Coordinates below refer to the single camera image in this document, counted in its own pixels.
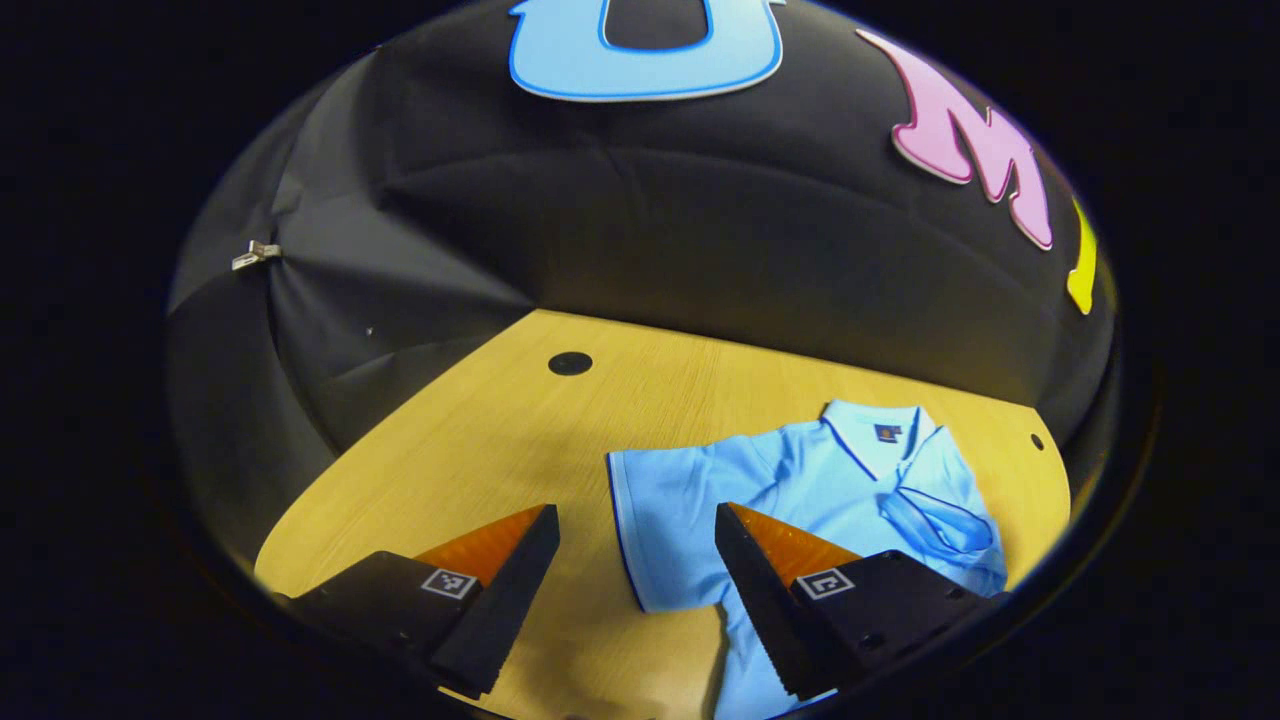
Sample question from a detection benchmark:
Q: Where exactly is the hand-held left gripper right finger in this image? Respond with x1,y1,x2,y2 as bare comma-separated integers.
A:
714,502,1013,701

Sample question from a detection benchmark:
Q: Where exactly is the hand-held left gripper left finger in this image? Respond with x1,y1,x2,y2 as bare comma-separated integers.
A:
275,503,561,701

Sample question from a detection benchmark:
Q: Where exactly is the light blue T-shirt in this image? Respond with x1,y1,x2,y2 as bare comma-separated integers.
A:
607,399,1009,720

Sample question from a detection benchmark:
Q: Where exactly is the black backdrop cloth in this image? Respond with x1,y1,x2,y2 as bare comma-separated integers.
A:
165,0,1119,541

